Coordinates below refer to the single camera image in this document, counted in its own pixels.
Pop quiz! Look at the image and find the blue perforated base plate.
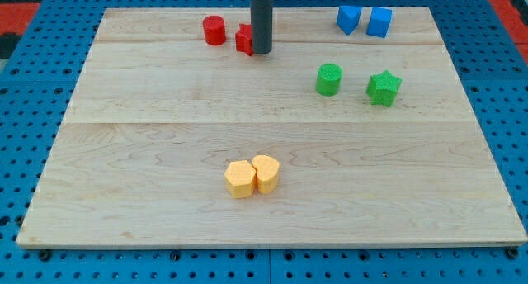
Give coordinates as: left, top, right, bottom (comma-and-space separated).
1, 0, 527, 283

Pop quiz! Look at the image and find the red star block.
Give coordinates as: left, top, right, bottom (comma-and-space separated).
235, 23, 253, 56

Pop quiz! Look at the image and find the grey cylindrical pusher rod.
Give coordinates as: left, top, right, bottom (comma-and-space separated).
250, 0, 273, 54

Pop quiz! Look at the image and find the blue cube block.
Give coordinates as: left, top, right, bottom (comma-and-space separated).
366, 7, 393, 38

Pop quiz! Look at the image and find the yellow heart block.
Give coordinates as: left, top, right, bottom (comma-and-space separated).
252, 155, 281, 194

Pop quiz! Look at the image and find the yellow hexagon block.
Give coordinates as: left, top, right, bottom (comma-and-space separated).
224, 160, 257, 199

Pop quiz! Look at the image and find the blue triangular prism block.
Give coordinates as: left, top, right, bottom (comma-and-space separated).
336, 6, 362, 35

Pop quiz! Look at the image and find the green cylinder block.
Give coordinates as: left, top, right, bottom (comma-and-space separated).
315, 63, 342, 97

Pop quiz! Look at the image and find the green star block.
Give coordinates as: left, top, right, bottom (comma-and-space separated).
365, 70, 403, 107

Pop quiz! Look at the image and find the red cylinder block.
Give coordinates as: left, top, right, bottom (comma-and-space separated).
202, 15, 226, 45

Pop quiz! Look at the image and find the light wooden board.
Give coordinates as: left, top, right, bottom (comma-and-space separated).
16, 7, 527, 250

